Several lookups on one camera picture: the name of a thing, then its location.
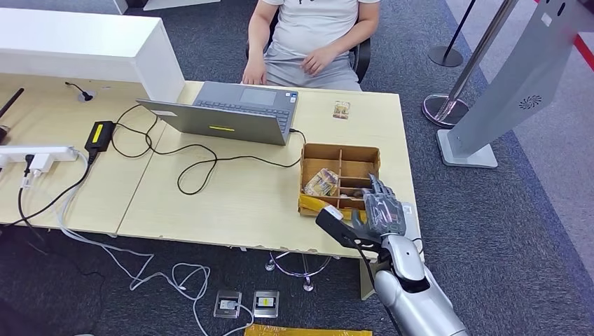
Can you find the grey kiosk stand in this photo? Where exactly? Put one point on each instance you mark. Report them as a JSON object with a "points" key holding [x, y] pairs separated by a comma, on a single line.
{"points": [[510, 92]]}

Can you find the wooden desk leg panel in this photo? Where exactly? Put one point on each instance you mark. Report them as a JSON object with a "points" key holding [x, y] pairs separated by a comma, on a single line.
{"points": [[366, 283]]}

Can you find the person's right forearm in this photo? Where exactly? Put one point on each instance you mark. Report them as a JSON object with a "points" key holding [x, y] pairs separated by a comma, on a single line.
{"points": [[259, 42]]}

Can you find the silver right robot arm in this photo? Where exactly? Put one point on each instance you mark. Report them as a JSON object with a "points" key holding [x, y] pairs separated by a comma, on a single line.
{"points": [[417, 297]]}

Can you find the black stanchion post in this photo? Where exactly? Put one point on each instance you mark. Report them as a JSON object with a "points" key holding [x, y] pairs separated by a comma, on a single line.
{"points": [[445, 56]]}

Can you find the chrome stool base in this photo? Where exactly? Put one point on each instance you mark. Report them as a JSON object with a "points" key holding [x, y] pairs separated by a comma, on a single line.
{"points": [[300, 274]]}

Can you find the yellow plastic sheet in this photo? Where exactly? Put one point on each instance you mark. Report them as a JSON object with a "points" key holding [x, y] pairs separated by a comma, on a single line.
{"points": [[310, 203]]}

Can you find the silver floor socket white plug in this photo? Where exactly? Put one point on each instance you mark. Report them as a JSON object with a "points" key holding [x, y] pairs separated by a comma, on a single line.
{"points": [[227, 304]]}

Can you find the white charger plug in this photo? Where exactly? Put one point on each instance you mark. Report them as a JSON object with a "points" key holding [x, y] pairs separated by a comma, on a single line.
{"points": [[42, 163]]}

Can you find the person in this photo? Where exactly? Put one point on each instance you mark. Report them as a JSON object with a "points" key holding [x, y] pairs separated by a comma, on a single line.
{"points": [[311, 28]]}

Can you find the chrome stanchion post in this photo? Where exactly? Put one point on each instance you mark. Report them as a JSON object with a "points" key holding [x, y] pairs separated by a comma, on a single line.
{"points": [[473, 55]]}

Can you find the person's left forearm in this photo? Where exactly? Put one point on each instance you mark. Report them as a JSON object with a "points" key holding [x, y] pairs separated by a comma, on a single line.
{"points": [[355, 39]]}

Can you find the white counter partition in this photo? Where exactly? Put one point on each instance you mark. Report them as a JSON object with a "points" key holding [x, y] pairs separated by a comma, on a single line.
{"points": [[69, 46]]}

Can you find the autumn scene ID card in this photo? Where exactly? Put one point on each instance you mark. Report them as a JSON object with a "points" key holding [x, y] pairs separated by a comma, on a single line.
{"points": [[341, 110]]}

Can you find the person's right hand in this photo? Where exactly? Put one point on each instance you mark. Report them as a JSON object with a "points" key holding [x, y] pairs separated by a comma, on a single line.
{"points": [[255, 72]]}

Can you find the silver floor socket yellow label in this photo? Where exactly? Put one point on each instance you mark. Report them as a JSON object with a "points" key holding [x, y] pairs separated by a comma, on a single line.
{"points": [[266, 304]]}

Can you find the black power adapter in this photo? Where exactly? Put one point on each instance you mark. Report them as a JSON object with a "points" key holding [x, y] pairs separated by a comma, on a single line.
{"points": [[100, 137]]}

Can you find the wooden compartment box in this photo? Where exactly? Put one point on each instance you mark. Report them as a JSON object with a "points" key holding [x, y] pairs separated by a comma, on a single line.
{"points": [[325, 155]]}

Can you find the red barrier belt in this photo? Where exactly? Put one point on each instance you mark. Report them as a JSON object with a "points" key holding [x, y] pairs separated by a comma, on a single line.
{"points": [[584, 52]]}

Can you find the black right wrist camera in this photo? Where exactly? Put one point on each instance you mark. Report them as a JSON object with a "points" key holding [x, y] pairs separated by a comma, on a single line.
{"points": [[339, 229]]}

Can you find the person's left hand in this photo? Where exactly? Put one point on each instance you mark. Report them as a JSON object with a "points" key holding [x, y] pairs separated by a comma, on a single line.
{"points": [[319, 60]]}

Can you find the black stick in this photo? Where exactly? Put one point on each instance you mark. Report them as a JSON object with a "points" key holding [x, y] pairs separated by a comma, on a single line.
{"points": [[12, 104]]}

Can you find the white power strip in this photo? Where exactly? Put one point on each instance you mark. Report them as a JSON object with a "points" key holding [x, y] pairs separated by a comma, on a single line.
{"points": [[36, 153]]}

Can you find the yellow floor tape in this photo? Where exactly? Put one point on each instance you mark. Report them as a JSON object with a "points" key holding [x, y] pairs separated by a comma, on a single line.
{"points": [[306, 331]]}

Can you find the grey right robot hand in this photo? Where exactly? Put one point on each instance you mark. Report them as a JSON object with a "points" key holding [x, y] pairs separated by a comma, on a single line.
{"points": [[385, 215]]}

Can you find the grey desk grommet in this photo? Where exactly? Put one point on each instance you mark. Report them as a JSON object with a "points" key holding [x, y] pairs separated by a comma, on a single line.
{"points": [[86, 96]]}

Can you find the grey laptop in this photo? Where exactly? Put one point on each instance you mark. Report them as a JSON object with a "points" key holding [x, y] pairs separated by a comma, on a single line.
{"points": [[222, 123]]}

